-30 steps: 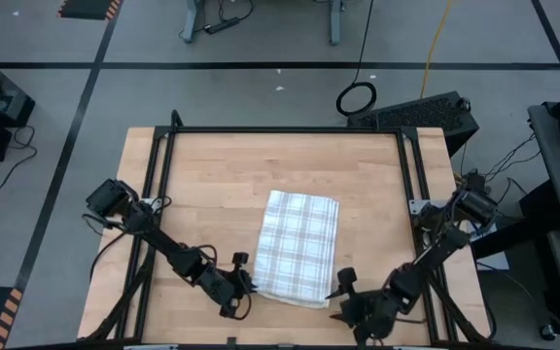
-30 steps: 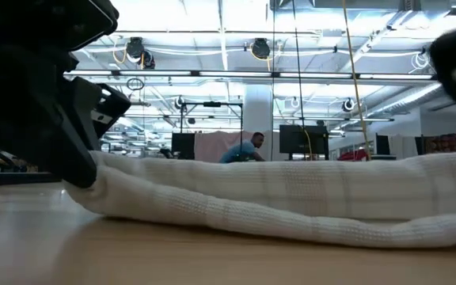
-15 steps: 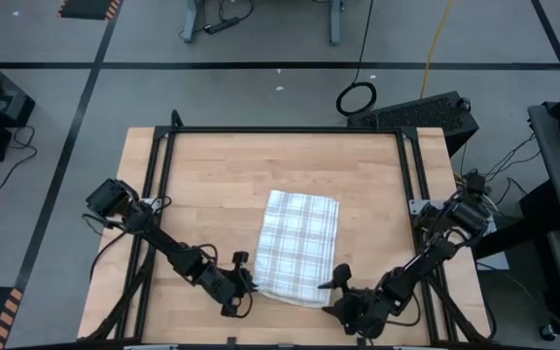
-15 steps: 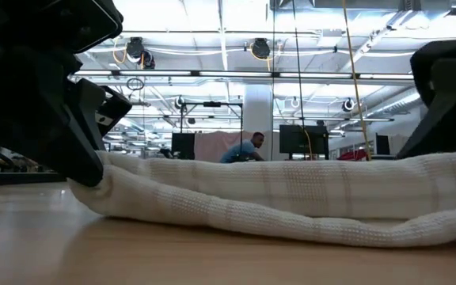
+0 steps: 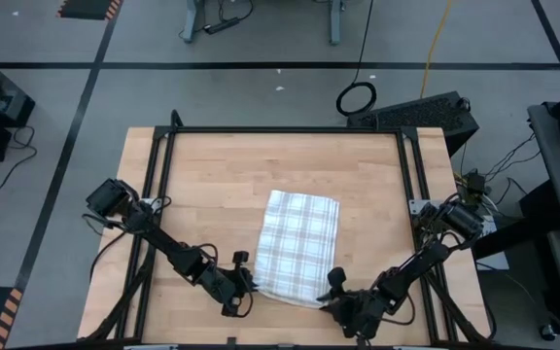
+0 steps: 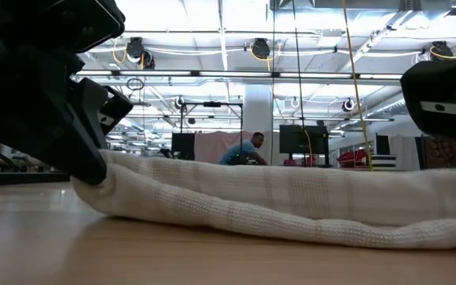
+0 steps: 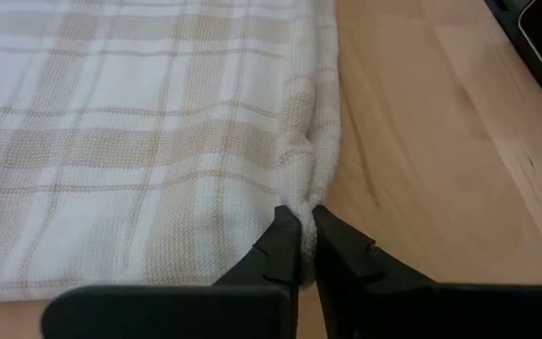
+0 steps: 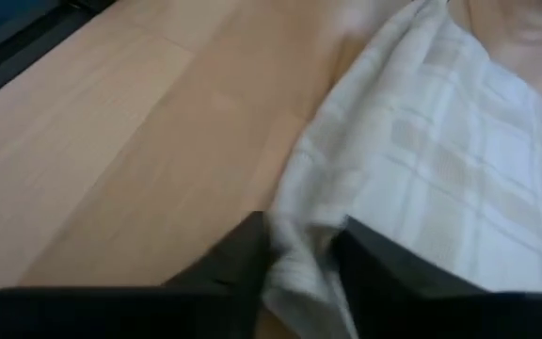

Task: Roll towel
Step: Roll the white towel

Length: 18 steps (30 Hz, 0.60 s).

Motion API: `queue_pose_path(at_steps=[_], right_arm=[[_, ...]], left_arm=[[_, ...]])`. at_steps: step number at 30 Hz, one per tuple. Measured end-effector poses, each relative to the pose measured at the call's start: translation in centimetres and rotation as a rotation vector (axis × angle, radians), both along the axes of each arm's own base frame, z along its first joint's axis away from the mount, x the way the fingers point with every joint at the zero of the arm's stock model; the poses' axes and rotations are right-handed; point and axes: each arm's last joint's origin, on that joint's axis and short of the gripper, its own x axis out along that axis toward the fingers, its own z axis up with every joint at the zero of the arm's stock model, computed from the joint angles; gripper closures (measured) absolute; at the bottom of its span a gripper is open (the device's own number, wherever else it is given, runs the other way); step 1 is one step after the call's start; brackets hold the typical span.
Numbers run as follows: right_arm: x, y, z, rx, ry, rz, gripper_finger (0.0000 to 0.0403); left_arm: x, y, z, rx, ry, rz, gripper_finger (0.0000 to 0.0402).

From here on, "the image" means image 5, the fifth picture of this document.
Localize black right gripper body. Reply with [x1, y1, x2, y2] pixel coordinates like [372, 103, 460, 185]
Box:
[332, 286, 389, 339]

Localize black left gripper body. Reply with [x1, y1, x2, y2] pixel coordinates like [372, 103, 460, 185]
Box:
[192, 262, 252, 306]

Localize white plaid towel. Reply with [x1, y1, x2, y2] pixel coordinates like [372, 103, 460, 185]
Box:
[253, 189, 341, 310]

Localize white labelled box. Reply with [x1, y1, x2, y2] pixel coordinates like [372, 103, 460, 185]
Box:
[476, 213, 510, 271]

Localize black power adapter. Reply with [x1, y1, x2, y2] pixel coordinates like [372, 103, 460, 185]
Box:
[465, 172, 488, 195]

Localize black computer tower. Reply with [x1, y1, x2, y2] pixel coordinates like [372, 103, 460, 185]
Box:
[346, 90, 480, 158]

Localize black desk base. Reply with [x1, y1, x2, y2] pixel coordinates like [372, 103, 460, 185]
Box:
[472, 179, 560, 262]

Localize black power strip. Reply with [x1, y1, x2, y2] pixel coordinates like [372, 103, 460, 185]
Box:
[203, 17, 241, 36]

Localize grey desk leg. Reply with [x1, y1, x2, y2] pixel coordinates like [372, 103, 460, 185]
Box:
[181, 0, 207, 44]
[328, 0, 345, 47]

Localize black metal table frame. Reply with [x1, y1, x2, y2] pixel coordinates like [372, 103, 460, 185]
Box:
[78, 109, 498, 350]

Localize black hanging cable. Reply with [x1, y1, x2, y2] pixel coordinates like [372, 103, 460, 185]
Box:
[335, 0, 378, 118]

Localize yellow cable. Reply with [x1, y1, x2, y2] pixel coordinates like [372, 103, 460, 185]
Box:
[419, 0, 454, 101]

